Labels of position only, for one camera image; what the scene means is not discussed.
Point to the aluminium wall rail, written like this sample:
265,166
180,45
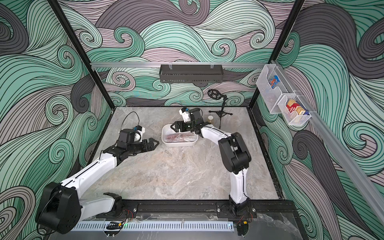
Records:
367,189
137,64

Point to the clear wall bin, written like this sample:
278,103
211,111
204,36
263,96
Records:
292,119
270,96

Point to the aluminium wall rail back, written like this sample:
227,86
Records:
137,64

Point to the black tripod microphone stand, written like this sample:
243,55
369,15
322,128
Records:
216,95

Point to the clear wall bin upper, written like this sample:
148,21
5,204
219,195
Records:
270,96

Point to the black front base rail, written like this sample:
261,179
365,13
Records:
201,206

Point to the white perforated cable duct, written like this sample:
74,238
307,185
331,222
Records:
156,226

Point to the blue packet in bin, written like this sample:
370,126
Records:
274,81

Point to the red straight ruler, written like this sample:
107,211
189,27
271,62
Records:
180,138

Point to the black wall-mounted tray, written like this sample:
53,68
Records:
199,74

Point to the white plastic storage box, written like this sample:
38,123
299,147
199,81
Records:
167,131

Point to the black corner frame post left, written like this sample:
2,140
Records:
78,47

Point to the red boxes in bin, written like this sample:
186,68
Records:
293,106

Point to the black corner frame post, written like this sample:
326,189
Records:
78,47
284,14

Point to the aluminium wall rail right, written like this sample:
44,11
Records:
367,189

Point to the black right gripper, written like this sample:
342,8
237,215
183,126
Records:
182,126

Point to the black corner frame post right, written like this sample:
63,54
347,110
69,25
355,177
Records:
284,14

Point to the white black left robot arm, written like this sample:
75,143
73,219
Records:
62,204

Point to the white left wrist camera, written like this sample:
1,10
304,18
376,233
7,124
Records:
130,136

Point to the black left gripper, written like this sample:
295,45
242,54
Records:
151,147

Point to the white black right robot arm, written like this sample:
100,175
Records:
235,156

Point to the spice jar with white lid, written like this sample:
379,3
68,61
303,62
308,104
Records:
211,119

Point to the clear wall bin lower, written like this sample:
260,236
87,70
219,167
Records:
292,119

